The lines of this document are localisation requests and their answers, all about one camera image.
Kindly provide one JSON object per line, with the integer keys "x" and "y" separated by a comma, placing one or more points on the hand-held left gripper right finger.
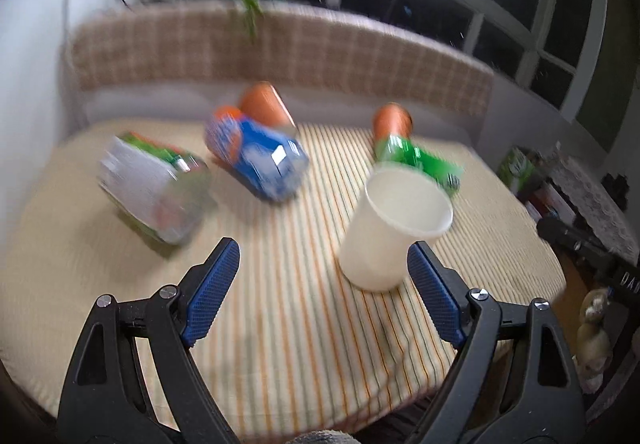
{"x": 436, "y": 298}

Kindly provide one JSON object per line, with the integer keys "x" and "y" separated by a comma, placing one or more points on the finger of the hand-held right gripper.
{"x": 570, "y": 239}

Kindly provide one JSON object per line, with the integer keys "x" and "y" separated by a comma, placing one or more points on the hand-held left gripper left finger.
{"x": 212, "y": 294}

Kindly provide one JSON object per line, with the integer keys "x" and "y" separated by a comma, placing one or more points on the white paper cup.
{"x": 395, "y": 229}

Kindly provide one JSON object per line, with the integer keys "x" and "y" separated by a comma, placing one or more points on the orange cup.
{"x": 265, "y": 106}

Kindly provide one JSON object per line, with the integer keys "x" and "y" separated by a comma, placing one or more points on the lace table cover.
{"x": 595, "y": 204}

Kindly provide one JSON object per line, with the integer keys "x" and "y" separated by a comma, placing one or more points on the beige lumpy object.
{"x": 594, "y": 339}

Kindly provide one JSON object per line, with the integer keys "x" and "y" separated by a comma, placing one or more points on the green box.
{"x": 517, "y": 169}

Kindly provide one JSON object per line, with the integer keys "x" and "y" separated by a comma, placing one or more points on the white and green snack packet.
{"x": 155, "y": 189}

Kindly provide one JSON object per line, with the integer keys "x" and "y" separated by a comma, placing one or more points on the blue snack can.
{"x": 260, "y": 159}

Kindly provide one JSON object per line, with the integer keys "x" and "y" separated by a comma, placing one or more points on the green can with orange lid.
{"x": 407, "y": 149}

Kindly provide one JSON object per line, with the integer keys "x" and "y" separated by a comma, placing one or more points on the checked sofa cover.
{"x": 300, "y": 49}

